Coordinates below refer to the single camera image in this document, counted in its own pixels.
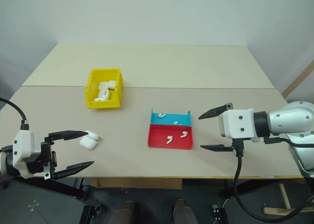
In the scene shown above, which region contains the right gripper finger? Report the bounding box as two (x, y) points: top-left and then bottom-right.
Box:
(198, 102), (234, 120)
(200, 144), (233, 152)

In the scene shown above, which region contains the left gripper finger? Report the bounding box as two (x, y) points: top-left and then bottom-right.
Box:
(48, 130), (88, 143)
(52, 161), (95, 180)

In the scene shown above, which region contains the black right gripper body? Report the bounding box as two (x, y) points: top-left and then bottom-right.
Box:
(232, 138), (245, 151)

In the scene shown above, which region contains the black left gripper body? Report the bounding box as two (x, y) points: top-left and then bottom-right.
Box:
(26, 135), (59, 180)

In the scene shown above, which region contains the white charging case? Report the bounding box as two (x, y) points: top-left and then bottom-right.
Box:
(94, 89), (111, 102)
(79, 130), (100, 150)
(98, 80), (117, 91)

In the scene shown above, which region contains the yellow plastic bin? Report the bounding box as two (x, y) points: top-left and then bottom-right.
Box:
(85, 68), (124, 110)

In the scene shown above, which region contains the blue plastic tray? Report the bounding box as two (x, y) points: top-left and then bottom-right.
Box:
(149, 108), (192, 127)

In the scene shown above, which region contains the red plastic tray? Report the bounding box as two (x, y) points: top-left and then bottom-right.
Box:
(148, 124), (194, 151)

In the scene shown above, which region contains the brown cardboard panel under table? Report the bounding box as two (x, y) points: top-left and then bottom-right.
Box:
(92, 177), (183, 190)

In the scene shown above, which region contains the dark rounded shape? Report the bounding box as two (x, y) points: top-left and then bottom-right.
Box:
(171, 198), (197, 224)

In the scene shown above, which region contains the slanted wooden bar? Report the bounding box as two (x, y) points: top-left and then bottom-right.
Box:
(282, 59), (314, 99)

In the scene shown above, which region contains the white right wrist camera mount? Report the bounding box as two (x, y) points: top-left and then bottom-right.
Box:
(219, 108), (261, 143)

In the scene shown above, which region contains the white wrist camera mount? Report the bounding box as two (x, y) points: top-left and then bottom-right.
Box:
(12, 130), (41, 178)
(219, 108), (261, 143)

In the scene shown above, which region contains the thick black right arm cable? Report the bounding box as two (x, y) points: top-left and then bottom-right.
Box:
(232, 139), (314, 219)

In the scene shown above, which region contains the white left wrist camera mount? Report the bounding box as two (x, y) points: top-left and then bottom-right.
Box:
(12, 130), (41, 178)

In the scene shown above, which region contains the black metal bracket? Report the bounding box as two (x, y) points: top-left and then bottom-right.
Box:
(83, 204), (106, 221)
(211, 204), (229, 224)

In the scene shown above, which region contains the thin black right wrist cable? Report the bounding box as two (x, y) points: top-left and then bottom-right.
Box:
(263, 135), (314, 146)

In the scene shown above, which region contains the wooden frame stand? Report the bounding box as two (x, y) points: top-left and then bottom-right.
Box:
(263, 182), (314, 216)

